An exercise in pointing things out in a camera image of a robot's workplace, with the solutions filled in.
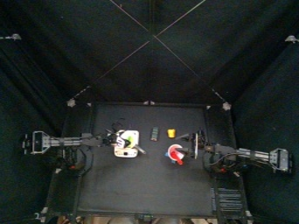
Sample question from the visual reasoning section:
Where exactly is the green toy starfruit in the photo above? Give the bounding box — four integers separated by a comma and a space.
124, 131, 138, 149

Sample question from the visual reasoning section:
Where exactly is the red toy utensil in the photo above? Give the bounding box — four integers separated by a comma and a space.
171, 148, 186, 166

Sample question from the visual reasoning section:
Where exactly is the white and red bowl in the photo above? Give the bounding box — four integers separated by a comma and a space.
166, 143, 187, 161

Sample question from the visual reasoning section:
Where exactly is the dark rectangular toy bar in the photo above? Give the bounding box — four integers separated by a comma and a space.
150, 126, 160, 142

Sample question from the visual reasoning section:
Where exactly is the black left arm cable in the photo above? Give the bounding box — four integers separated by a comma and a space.
104, 117, 127, 136

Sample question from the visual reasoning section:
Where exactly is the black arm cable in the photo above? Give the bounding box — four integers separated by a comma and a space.
207, 152, 243, 175
104, 117, 127, 136

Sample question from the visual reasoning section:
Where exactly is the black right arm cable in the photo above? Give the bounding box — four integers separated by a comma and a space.
207, 152, 243, 175

